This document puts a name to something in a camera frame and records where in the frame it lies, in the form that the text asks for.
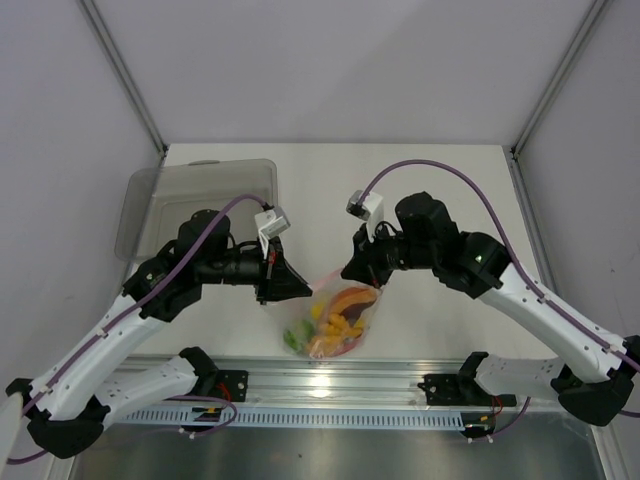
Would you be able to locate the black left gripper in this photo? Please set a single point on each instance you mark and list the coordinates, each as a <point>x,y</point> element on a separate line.
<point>279,281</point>

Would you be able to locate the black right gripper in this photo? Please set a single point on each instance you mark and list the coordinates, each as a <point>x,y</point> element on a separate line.
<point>365,265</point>

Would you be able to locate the clear pink zip top bag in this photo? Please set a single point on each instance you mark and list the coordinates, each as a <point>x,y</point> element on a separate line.
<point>299,309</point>

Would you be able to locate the grey translucent plastic tray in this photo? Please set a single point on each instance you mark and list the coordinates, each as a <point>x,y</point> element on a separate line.
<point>159,200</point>

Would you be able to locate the red grapefruit wedge toy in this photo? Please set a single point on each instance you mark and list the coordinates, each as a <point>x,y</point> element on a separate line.
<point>352,302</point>

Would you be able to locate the yellow lemon toy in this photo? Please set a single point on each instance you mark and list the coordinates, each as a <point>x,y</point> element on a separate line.
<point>319,310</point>

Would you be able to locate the orange ginger root toy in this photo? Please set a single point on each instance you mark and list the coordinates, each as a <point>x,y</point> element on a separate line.
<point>335,337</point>

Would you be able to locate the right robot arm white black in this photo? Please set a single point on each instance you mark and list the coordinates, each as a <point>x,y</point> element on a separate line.
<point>591,373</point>

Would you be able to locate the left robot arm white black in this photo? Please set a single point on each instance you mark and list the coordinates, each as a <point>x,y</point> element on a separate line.
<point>203,252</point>

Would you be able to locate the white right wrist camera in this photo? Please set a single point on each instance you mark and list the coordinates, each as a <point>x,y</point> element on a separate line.
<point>367,207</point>

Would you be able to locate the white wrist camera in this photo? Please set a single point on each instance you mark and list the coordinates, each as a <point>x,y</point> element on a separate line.
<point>270,224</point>
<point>367,207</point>

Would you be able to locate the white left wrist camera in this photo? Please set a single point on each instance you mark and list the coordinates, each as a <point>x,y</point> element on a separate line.
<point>270,224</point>

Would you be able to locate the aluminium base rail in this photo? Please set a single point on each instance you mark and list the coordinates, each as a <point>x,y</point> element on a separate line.
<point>330,382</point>

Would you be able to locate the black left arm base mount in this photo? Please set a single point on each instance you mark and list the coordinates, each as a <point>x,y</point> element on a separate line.
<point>231,385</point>

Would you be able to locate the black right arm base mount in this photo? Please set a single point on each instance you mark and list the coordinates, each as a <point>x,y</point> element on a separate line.
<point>455,390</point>

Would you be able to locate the grey slotted cable duct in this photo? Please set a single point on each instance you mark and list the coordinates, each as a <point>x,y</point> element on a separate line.
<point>249,416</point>

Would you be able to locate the left aluminium frame post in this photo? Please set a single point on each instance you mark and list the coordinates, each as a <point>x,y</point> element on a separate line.
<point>116,60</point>

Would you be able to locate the aluminium frame post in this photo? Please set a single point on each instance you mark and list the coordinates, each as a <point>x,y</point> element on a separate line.
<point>579,42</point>
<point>116,60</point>

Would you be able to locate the right aluminium frame post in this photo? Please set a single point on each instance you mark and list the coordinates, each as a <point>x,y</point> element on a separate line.
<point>579,42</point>

